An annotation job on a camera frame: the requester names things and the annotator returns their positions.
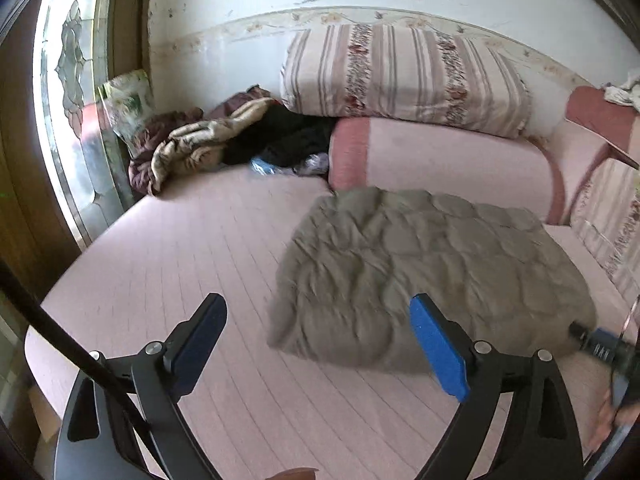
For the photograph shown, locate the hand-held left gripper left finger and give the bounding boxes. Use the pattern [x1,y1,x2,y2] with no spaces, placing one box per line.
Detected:
[52,294,229,480]

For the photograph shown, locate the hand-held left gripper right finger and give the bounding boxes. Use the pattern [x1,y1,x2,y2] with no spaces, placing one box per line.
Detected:
[409,294,586,480]

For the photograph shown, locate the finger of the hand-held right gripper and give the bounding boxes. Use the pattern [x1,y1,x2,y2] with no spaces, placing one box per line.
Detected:
[570,322,640,373]

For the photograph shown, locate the olive puffer jacket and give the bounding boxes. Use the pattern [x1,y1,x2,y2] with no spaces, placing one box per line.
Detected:
[266,186,598,376]

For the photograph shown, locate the black clothes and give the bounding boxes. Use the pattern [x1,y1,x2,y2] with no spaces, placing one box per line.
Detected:
[222,107,340,176]

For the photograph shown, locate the pink bed sheet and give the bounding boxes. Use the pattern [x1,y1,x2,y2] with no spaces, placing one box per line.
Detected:
[25,165,640,480]

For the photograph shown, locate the long striped floral quilt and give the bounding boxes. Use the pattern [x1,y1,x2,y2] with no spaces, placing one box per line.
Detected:
[570,157,640,293]

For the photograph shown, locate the blue white plastic bag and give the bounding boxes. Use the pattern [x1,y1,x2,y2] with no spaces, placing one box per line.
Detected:
[249,156,282,177]

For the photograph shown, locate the pink rolled blanket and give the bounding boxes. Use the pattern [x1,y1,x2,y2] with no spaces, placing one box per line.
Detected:
[327,117,572,226]

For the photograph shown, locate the maroon cloth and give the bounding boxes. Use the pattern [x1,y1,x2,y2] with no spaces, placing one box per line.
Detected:
[127,85,273,200]

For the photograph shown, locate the beige patterned blanket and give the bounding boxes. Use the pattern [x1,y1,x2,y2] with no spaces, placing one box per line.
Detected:
[150,99,282,196]

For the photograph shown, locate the grey cloth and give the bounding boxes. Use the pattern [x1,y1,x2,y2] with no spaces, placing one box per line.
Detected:
[294,152,331,177]

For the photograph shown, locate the pink blanket with maroon band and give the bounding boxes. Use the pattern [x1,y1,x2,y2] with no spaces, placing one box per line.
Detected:
[545,85,640,226]

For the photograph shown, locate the green floral cushion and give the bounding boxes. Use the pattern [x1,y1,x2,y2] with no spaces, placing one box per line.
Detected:
[96,69,157,157]

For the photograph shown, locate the white crumpled cloth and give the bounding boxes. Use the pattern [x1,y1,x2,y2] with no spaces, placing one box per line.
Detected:
[601,71,640,109]

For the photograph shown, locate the stained glass door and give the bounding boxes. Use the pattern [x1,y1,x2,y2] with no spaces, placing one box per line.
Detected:
[0,0,155,291]

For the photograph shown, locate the folded striped floral quilt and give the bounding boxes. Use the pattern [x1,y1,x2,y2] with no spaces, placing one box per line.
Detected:
[279,22,532,139]

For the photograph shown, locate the black cable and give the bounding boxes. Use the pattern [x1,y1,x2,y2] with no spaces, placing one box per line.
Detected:
[0,257,153,441]

